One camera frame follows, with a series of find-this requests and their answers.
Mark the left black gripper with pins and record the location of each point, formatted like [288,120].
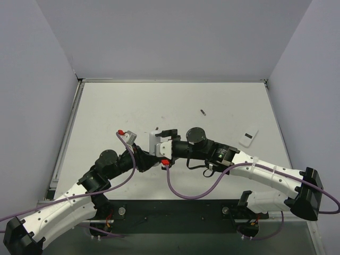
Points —
[141,160]

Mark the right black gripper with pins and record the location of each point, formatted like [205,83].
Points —
[175,144]

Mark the white remote control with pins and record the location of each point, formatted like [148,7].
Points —
[154,143]

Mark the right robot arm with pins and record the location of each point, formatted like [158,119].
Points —
[293,190]

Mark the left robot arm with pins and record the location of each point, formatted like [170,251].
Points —
[32,234]

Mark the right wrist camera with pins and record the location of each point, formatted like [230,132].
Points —
[164,151]

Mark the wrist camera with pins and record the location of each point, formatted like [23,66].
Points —
[128,137]
[164,151]

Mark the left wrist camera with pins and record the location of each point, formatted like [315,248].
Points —
[128,137]

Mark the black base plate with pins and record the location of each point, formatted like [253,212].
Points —
[219,216]

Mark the aluminium frame rail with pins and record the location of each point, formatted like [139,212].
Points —
[90,130]

